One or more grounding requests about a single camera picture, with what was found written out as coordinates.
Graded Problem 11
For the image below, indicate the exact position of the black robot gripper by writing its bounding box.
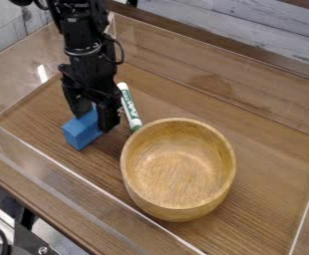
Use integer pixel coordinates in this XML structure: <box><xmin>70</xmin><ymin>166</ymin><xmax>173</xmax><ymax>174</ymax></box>
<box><xmin>58</xmin><ymin>39</ymin><xmax>122</xmax><ymax>132</ymax></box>

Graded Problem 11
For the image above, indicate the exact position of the blue foam block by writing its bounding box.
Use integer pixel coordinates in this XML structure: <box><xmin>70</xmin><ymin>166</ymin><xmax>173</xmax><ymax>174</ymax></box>
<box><xmin>61</xmin><ymin>107</ymin><xmax>104</xmax><ymax>150</ymax></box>

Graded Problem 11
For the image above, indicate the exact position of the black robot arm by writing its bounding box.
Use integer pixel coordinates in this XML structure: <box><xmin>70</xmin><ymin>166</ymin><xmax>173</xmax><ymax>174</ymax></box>
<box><xmin>7</xmin><ymin>0</ymin><xmax>125</xmax><ymax>132</ymax></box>

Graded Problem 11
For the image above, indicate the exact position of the brown wooden bowl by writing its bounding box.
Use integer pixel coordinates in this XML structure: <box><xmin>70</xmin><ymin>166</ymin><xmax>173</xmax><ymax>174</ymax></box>
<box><xmin>120</xmin><ymin>118</ymin><xmax>236</xmax><ymax>222</ymax></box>

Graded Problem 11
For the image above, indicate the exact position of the green and white marker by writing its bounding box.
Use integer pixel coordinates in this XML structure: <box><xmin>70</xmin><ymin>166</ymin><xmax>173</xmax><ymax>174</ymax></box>
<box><xmin>117</xmin><ymin>82</ymin><xmax>142</xmax><ymax>132</ymax></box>

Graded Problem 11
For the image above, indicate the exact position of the clear acrylic tray wall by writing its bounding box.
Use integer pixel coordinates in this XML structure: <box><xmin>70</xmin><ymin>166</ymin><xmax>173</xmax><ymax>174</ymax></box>
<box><xmin>0</xmin><ymin>11</ymin><xmax>309</xmax><ymax>255</ymax></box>

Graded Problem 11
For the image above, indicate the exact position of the black metal table bracket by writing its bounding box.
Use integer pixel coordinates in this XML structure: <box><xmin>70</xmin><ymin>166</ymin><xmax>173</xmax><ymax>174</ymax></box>
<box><xmin>13</xmin><ymin>205</ymin><xmax>60</xmax><ymax>255</ymax></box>

